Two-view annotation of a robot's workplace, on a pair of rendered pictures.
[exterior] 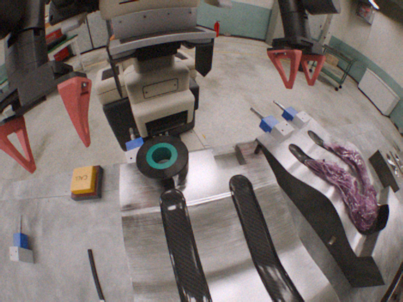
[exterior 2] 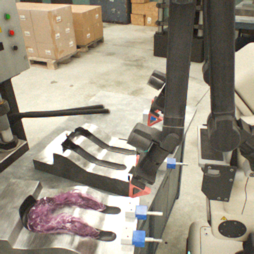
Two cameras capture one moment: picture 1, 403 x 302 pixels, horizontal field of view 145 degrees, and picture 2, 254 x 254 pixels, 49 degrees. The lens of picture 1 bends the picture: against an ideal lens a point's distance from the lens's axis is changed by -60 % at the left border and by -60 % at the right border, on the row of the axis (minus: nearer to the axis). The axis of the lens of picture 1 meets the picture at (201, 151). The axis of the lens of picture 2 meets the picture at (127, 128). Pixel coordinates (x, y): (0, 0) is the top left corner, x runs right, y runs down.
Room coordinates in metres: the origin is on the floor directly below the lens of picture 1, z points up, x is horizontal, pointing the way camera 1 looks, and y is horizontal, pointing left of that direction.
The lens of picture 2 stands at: (0.73, -0.69, 1.63)
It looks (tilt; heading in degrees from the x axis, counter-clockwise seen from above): 32 degrees down; 133
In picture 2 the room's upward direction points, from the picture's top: 2 degrees counter-clockwise
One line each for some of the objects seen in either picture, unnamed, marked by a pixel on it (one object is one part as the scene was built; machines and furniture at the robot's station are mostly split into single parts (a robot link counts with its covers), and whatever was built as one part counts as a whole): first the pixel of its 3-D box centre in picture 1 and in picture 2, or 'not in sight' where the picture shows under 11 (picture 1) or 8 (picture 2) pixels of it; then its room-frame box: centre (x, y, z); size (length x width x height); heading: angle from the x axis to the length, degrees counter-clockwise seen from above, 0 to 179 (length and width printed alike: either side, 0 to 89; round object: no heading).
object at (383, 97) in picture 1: (378, 92); not in sight; (3.70, -6.03, 0.47); 1.52 x 0.77 x 0.94; 12
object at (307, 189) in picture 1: (346, 187); (65, 220); (0.12, -0.37, 0.86); 0.50 x 0.26 x 0.11; 35
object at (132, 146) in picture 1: (135, 146); (173, 163); (0.21, 0.16, 0.83); 0.13 x 0.05 x 0.05; 32
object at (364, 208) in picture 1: (355, 179); (64, 210); (0.12, -0.37, 0.90); 0.26 x 0.18 x 0.08; 35
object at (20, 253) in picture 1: (20, 238); (154, 116); (-0.11, 0.44, 0.83); 0.13 x 0.05 x 0.05; 27
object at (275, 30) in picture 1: (285, 23); not in sight; (5.70, -2.44, 0.98); 1.00 x 0.47 x 1.95; 102
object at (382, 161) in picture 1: (387, 169); not in sight; (0.20, -0.82, 0.84); 0.20 x 0.15 x 0.07; 18
